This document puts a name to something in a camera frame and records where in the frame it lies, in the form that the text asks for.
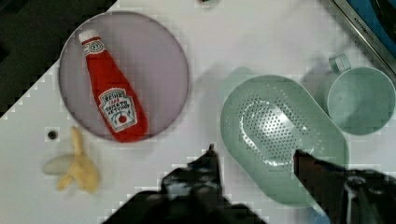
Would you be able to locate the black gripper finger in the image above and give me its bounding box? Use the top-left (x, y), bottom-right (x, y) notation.
top-left (293, 149), bottom-right (396, 224)

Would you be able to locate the grey round plate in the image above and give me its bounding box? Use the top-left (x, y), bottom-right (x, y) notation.
top-left (58, 11), bottom-right (190, 140)

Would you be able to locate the plush ketchup bottle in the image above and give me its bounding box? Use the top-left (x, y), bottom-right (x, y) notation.
top-left (78, 30), bottom-right (149, 142)

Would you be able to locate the green plastic strainer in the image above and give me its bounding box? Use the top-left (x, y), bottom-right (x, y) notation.
top-left (219, 67), bottom-right (349, 207)

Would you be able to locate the toy banana peel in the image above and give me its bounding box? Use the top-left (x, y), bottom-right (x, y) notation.
top-left (43, 126), bottom-right (100, 194)

